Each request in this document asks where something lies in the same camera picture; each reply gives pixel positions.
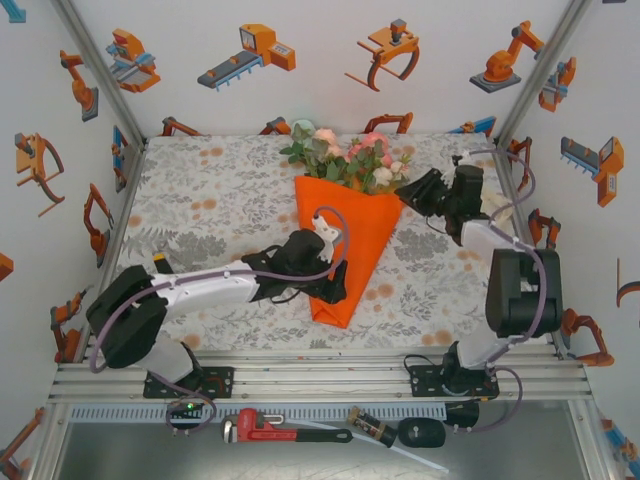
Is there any aluminium side rail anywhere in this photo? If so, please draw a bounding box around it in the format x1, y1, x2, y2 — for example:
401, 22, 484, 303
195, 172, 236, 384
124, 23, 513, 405
74, 137, 150, 364
490, 135, 571, 362

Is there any pink fake rose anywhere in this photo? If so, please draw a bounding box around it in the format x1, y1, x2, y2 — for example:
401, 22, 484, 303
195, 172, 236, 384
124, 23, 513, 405
347, 130, 396, 194

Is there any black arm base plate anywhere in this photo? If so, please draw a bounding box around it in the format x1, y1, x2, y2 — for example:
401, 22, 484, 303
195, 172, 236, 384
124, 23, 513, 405
143, 366, 236, 400
409, 364, 500, 401

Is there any peach fake flower spray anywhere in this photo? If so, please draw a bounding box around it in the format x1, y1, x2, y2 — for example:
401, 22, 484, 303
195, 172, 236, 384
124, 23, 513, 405
310, 127, 351, 184

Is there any floral print tablecloth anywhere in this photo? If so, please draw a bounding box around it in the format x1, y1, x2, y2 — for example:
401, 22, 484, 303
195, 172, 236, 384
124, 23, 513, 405
93, 133, 544, 354

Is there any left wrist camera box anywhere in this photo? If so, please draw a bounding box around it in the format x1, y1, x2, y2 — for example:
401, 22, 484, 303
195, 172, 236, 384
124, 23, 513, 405
288, 229, 326, 266

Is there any cream ribbon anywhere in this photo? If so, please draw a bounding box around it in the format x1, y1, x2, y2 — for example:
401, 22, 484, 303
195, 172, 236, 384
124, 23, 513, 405
478, 185, 516, 224

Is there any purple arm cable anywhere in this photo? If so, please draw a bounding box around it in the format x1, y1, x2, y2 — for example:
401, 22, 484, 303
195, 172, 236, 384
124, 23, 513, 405
89, 204, 350, 439
452, 148, 549, 435

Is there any small circuit board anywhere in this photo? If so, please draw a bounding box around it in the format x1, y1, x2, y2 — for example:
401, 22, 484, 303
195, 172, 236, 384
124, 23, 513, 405
166, 399, 206, 426

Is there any grey slotted cable duct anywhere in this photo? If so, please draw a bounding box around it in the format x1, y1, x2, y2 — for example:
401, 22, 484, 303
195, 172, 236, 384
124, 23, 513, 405
67, 403, 449, 423

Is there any aluminium frame post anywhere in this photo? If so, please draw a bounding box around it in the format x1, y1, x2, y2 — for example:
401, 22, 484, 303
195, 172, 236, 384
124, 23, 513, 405
27, 403, 71, 480
49, 0, 150, 147
492, 0, 596, 150
567, 399, 619, 480

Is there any black oval plastic object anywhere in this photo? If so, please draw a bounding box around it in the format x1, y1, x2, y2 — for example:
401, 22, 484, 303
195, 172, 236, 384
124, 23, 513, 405
398, 417, 447, 450

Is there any red pipe wrench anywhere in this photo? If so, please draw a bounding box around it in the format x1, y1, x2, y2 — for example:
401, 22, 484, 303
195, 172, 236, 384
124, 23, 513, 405
220, 407, 354, 445

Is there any brass and black cylinder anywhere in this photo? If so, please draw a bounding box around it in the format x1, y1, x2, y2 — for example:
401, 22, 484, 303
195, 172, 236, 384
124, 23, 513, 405
348, 405, 399, 449

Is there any aluminium rail deck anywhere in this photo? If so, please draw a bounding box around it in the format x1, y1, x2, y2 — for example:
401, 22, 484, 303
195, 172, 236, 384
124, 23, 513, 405
47, 349, 596, 407

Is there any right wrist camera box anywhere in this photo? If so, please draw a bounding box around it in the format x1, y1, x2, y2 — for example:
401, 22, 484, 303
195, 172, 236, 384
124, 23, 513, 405
452, 164, 485, 201

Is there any white plastic strip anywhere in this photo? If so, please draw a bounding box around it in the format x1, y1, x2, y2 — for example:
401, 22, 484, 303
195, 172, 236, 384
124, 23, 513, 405
349, 430, 450, 474

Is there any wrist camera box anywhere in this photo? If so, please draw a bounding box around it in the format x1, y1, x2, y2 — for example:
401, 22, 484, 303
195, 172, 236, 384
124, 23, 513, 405
452, 164, 485, 201
288, 229, 326, 266

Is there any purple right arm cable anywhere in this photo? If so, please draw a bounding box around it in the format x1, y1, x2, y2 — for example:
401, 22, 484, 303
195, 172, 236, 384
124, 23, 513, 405
452, 148, 549, 435

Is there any orange wrapping paper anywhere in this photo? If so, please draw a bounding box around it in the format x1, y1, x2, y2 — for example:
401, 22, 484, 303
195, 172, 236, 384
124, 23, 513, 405
293, 174, 405, 330

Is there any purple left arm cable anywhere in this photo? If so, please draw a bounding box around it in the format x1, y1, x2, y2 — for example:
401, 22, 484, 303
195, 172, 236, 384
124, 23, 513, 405
89, 204, 350, 439

